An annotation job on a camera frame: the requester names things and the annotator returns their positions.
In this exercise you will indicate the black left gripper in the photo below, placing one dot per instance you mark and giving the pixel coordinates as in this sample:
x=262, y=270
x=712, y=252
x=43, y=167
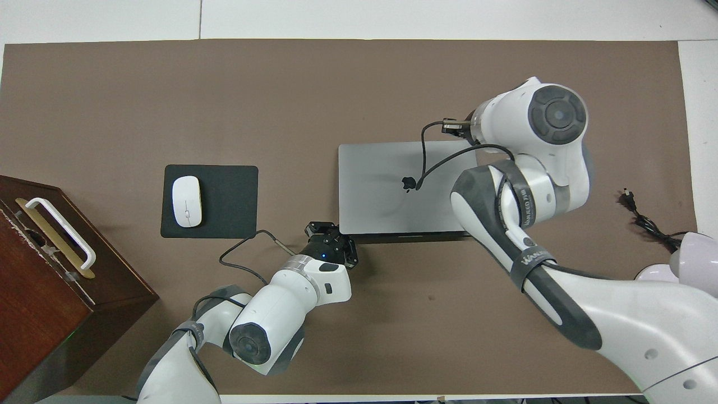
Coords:
x=331, y=249

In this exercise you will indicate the grey laptop computer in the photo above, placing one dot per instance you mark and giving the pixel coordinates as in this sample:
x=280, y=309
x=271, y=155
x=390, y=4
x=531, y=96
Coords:
x=381, y=196

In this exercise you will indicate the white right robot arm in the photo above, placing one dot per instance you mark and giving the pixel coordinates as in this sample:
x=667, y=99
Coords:
x=561, y=146

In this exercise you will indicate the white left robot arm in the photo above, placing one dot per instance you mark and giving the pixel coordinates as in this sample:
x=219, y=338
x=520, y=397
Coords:
x=280, y=314

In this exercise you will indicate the black mouse pad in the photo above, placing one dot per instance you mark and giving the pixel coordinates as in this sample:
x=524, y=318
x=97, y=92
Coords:
x=230, y=202

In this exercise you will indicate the white computer mouse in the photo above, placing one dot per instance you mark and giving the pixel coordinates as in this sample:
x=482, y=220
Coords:
x=187, y=201

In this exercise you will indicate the large brown table mat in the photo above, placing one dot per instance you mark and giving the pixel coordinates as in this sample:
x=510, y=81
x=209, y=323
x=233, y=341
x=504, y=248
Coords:
x=336, y=84

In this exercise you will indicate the dark wooden box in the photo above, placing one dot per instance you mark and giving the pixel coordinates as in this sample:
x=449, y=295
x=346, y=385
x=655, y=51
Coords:
x=39, y=303

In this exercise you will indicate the white desk lamp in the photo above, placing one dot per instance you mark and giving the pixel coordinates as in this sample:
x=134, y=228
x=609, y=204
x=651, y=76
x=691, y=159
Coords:
x=698, y=252

